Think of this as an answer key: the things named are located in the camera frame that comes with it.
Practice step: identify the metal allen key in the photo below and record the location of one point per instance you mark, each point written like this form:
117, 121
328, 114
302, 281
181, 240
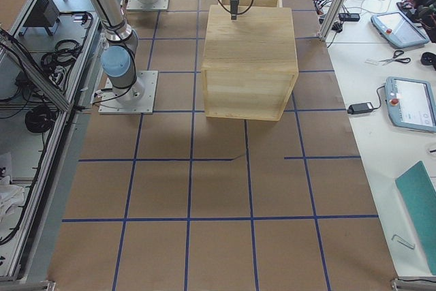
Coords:
402, 241

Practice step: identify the wooden drawer cabinet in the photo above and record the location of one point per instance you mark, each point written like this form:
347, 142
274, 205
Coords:
249, 66

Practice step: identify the black power adapter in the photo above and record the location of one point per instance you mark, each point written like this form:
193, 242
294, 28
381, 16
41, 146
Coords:
360, 108

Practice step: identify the black handled scissors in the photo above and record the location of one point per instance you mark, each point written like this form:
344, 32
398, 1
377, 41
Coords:
396, 57

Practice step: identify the black control box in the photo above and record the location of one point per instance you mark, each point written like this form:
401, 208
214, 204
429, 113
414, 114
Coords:
44, 14

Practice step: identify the small black device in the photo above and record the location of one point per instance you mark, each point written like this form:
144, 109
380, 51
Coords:
349, 17

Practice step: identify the aluminium frame rail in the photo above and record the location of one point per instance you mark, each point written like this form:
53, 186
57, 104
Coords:
34, 73

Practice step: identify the far teach pendant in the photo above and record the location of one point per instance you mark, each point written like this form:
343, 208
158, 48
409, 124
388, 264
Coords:
398, 30

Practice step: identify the teach pendant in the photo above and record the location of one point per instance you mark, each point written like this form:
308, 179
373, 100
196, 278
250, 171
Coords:
398, 30
410, 103

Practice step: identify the teal folder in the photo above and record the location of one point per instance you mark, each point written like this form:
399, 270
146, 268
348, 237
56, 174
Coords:
418, 194

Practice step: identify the near teach pendant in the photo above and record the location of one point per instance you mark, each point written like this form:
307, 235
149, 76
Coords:
410, 103

